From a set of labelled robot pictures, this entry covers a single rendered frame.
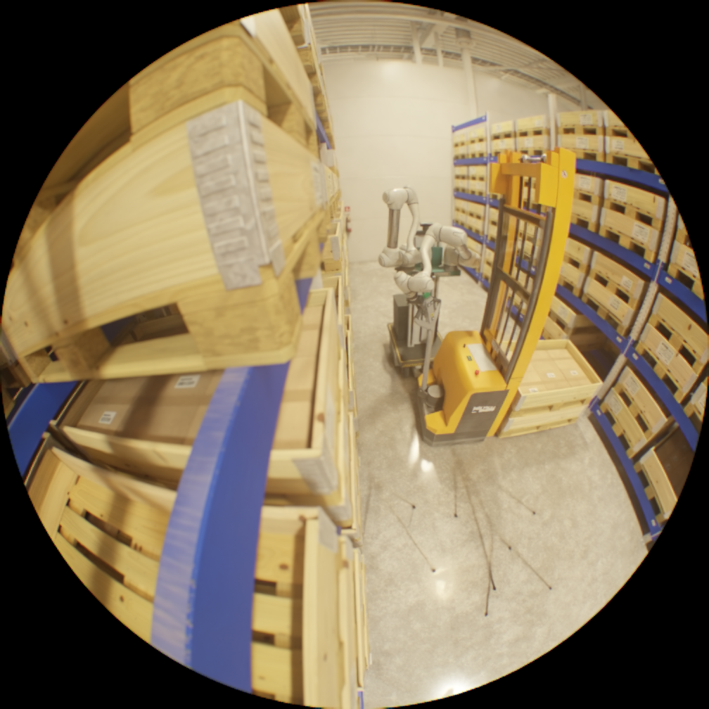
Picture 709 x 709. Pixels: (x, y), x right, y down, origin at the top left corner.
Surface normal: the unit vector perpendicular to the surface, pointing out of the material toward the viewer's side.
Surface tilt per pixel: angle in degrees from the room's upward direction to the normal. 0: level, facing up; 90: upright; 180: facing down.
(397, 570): 0
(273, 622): 0
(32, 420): 90
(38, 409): 90
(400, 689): 0
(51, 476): 90
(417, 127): 90
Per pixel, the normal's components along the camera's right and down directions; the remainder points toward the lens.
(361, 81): 0.04, 0.62
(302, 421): -0.08, -0.78
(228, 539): 1.00, -0.09
